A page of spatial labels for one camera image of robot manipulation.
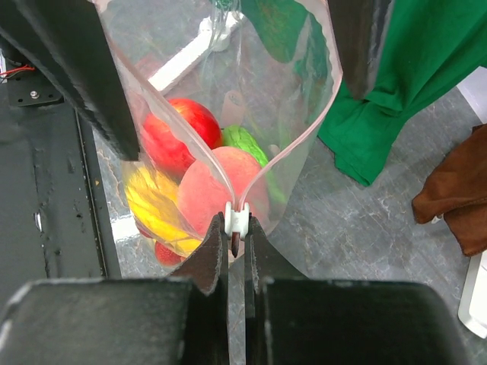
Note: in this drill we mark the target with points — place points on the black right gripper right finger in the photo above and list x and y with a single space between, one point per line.
291 319

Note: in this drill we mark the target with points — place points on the clear pink-dotted zip bag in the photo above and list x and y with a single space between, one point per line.
227 97

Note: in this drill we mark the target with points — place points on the yellow toy corn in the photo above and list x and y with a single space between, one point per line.
152 198

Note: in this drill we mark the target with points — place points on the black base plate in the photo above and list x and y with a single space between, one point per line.
54 215

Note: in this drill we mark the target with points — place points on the green toy cucumber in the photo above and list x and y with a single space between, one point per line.
238 137

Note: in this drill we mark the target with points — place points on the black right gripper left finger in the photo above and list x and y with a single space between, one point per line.
179 319

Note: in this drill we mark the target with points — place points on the pink toy peach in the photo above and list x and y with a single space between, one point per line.
201 196

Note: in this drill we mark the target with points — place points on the brown towel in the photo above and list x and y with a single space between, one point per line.
455 192

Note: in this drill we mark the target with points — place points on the green shirt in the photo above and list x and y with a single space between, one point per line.
429 48

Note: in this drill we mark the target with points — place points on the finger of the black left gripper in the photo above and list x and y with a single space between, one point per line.
66 42
360 28

